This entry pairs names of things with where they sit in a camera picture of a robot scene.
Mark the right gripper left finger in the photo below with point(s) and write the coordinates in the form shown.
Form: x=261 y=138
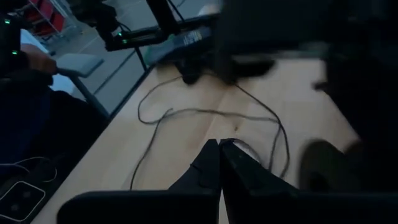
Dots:
x=186 y=207

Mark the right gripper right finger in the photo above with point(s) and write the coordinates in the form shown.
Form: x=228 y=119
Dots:
x=264 y=207

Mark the person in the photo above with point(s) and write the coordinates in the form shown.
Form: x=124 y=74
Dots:
x=37 y=62

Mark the grey chair armrest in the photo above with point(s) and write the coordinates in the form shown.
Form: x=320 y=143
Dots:
x=79 y=63

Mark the black foot pedal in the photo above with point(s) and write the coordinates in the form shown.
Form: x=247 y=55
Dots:
x=21 y=202

